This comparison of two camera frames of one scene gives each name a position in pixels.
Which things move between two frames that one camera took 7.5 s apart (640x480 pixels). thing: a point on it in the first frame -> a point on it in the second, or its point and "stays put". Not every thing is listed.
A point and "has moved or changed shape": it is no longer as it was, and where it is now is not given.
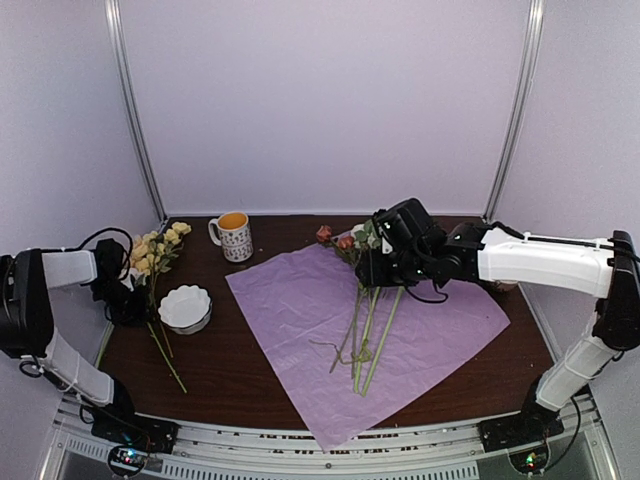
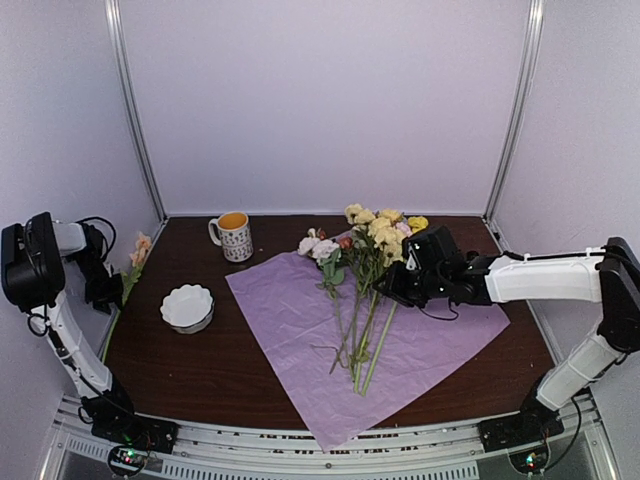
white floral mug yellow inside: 236,237 stays put
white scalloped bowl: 186,310 stays put
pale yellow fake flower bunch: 149,254 has moved or changed shape
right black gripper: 373,274 -> 394,287
